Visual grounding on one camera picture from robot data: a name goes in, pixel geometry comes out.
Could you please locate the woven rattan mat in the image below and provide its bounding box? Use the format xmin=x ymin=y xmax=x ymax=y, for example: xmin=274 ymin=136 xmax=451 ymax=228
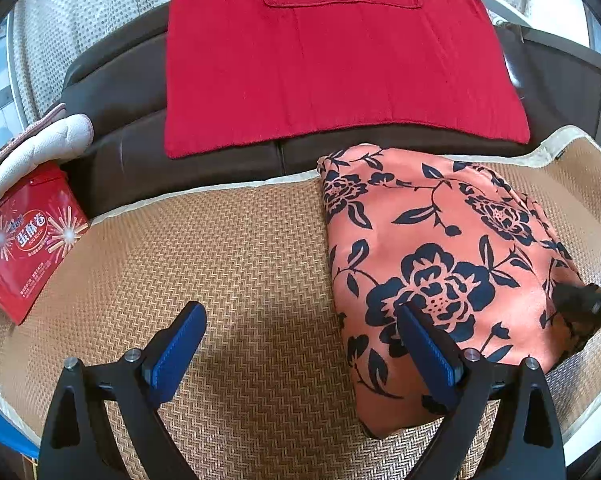
xmin=0 ymin=125 xmax=601 ymax=480

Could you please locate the red printed tin box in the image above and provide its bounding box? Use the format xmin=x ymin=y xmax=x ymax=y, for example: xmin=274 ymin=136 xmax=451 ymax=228
xmin=0 ymin=162 xmax=90 ymax=326

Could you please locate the white quilted floral blanket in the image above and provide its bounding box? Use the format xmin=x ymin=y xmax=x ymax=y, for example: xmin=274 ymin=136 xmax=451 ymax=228
xmin=0 ymin=102 xmax=95 ymax=216

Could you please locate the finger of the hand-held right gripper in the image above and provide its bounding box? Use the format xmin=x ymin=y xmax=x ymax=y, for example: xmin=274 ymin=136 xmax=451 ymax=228
xmin=553 ymin=282 xmax=601 ymax=333

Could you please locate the blue sheet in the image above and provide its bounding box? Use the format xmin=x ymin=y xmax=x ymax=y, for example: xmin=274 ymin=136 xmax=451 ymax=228
xmin=0 ymin=395 xmax=37 ymax=461

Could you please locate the orange black floral garment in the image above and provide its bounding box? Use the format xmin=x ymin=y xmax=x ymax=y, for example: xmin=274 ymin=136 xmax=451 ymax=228
xmin=317 ymin=144 xmax=601 ymax=436

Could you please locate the red sofa cover cloth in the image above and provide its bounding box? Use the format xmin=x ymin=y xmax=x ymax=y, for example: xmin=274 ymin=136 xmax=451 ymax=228
xmin=163 ymin=0 xmax=531 ymax=160

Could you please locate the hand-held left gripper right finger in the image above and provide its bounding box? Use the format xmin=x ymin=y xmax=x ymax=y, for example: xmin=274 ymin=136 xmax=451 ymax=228
xmin=397 ymin=304 xmax=566 ymax=480

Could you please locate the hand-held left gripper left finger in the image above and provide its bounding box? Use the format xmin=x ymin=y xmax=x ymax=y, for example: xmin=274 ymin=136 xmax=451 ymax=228
xmin=39 ymin=301 xmax=207 ymax=480

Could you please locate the brown leather sofa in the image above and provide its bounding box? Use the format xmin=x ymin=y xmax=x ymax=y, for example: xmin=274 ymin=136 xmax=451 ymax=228
xmin=60 ymin=0 xmax=601 ymax=218

